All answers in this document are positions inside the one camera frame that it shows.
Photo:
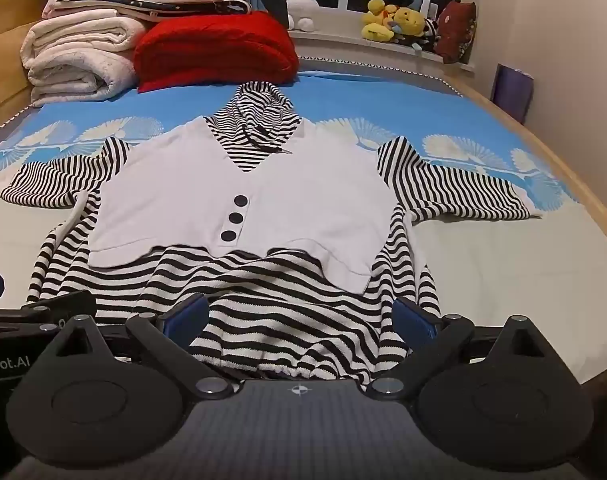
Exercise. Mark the yellow bear plush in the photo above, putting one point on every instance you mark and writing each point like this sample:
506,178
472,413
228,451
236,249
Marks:
408,22

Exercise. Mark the blue and white bed sheet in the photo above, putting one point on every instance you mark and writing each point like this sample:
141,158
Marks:
458,110

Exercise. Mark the wooden bed frame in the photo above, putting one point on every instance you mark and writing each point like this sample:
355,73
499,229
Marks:
3,15

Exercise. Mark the bay window ledge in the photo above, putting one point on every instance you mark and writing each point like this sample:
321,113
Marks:
343,42

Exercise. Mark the red folded blanket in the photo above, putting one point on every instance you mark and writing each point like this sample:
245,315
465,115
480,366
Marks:
218,50

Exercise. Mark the white plush toy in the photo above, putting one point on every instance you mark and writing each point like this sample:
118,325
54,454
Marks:
301,10

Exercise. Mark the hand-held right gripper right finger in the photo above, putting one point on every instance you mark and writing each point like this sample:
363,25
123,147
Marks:
414,324

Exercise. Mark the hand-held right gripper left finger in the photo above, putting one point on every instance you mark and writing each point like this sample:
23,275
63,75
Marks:
186,320

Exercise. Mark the white fleece folded blanket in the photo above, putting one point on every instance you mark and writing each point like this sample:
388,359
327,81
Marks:
73,60

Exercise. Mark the dark red cushion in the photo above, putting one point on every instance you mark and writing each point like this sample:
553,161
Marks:
456,30

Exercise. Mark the yellow duck plush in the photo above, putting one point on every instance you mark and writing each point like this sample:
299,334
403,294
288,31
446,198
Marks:
376,20

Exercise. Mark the navy patterned folded cloth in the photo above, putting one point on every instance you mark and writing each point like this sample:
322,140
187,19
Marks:
193,6

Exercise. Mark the striped hooded top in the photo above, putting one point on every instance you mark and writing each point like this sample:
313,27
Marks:
233,200

